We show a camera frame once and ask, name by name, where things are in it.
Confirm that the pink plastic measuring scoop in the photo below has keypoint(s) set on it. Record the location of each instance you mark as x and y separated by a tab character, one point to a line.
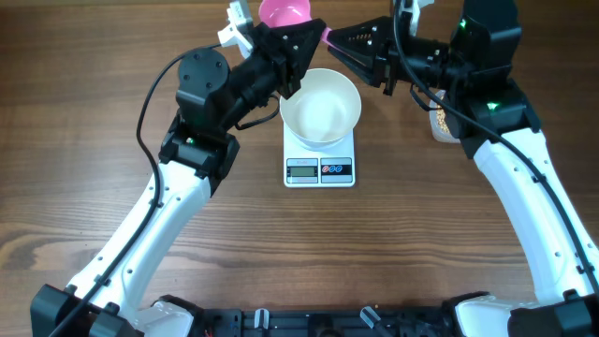
278	13

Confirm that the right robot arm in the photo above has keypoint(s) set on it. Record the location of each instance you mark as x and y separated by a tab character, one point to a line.
468	78

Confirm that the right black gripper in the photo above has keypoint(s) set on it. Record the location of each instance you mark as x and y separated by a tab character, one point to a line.
378	57

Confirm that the pile of soybeans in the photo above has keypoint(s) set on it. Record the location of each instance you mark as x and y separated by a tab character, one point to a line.
441	121

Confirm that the white digital kitchen scale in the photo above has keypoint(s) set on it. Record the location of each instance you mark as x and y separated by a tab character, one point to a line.
330	166

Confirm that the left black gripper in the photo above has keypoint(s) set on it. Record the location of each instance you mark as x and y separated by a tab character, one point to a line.
290	65

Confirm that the clear plastic container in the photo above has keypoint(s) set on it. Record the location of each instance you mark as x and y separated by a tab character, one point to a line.
439	129

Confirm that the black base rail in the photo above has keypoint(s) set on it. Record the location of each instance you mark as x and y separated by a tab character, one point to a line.
406	322

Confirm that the white bowl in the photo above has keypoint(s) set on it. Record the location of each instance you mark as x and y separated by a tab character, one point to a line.
326	108

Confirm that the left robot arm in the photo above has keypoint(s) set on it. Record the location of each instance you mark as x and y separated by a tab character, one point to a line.
195	156

